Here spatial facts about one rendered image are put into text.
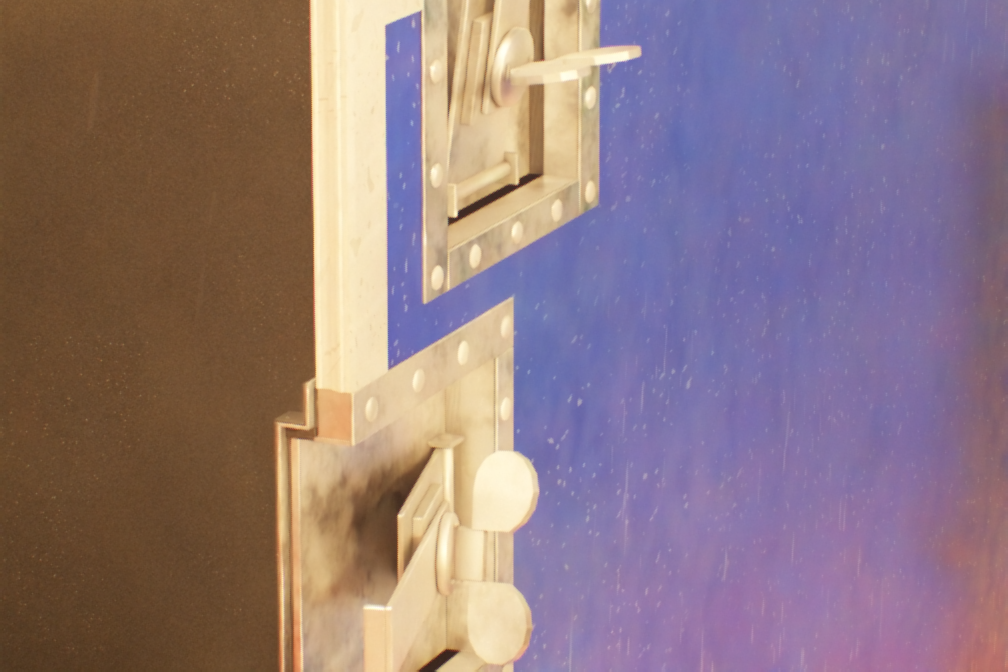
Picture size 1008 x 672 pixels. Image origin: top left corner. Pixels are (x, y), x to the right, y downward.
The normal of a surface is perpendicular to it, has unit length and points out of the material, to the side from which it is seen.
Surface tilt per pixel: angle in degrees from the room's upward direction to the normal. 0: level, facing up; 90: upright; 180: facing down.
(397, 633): 90
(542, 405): 90
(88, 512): 90
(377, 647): 90
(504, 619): 75
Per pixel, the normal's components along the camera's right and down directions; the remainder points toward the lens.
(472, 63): -0.41, 0.25
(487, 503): -0.68, -0.07
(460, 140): 0.90, 0.24
